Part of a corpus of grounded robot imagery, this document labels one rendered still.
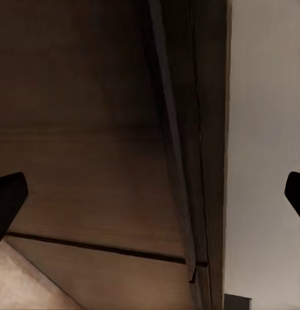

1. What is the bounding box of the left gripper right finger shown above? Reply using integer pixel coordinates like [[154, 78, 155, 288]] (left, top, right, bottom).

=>
[[284, 171, 300, 216]]

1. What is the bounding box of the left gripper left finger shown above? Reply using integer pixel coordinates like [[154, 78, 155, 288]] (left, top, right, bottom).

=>
[[0, 171, 28, 241]]

